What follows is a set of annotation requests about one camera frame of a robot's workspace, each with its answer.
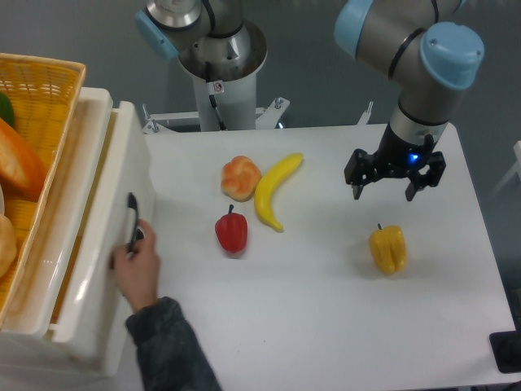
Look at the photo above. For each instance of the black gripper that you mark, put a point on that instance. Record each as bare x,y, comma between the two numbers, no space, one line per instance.
396,158

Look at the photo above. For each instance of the white top drawer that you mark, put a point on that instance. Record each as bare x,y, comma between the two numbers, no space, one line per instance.
90,326

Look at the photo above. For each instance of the dark grey sleeved forearm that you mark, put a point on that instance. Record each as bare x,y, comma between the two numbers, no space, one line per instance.
168,352

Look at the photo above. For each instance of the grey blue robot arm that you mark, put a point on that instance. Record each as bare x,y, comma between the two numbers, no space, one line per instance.
411,42

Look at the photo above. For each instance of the white drawer cabinet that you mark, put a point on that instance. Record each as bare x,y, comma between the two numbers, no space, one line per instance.
24,338

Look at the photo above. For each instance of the person's hand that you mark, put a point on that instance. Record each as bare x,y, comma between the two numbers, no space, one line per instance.
137,272

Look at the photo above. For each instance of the yellow bell pepper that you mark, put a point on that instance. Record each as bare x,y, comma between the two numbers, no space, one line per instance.
388,249

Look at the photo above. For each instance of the yellow banana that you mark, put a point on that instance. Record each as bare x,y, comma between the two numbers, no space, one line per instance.
269,184

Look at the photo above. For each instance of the round bread roll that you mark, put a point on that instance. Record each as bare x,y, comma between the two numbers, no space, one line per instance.
239,178

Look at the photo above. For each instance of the red bell pepper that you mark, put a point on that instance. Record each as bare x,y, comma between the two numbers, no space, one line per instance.
232,231

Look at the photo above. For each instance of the black device at edge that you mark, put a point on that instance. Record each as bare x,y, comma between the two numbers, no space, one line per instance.
506,351

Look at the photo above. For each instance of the yellow woven basket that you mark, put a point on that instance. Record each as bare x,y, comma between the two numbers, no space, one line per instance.
44,94

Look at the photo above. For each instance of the orange baguette bread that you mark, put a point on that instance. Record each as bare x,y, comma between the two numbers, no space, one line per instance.
21,167

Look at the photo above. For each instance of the pale round bun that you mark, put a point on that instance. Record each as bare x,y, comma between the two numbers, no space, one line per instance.
8,242

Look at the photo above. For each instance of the green vegetable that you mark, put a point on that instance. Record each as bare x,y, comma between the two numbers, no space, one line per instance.
6,110

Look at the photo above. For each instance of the white frame at right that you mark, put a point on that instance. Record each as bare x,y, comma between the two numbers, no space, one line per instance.
509,178

